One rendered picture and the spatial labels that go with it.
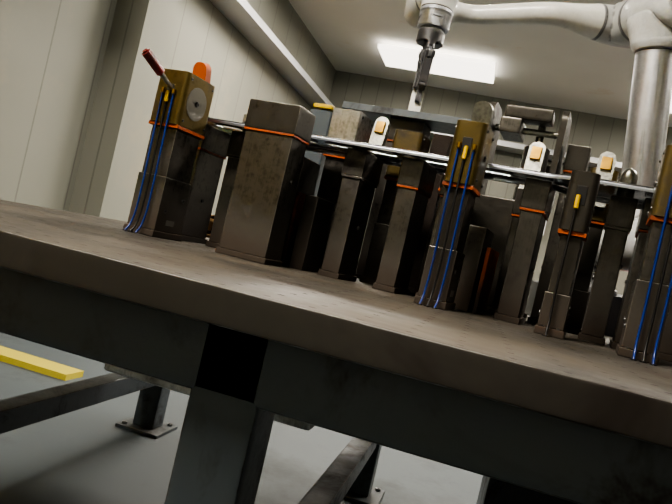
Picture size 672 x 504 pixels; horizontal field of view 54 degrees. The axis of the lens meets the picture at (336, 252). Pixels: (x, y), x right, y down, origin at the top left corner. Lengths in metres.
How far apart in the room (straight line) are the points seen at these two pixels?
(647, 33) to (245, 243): 1.19
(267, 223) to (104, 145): 2.76
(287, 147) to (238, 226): 0.19
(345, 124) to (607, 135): 6.83
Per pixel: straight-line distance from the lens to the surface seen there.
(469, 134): 1.24
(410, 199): 1.41
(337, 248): 1.45
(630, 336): 1.16
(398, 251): 1.40
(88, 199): 4.05
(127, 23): 4.17
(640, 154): 1.92
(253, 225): 1.37
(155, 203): 1.47
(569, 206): 1.21
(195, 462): 0.75
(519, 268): 1.35
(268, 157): 1.38
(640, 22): 1.99
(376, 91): 8.51
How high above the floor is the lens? 0.76
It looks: level
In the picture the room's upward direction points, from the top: 13 degrees clockwise
